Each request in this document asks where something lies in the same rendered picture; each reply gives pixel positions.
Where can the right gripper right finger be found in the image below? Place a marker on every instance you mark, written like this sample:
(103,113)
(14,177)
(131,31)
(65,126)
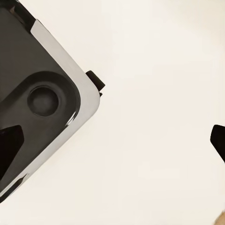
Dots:
(218,139)

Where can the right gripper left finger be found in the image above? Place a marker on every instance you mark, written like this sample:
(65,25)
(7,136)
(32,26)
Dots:
(11,140)

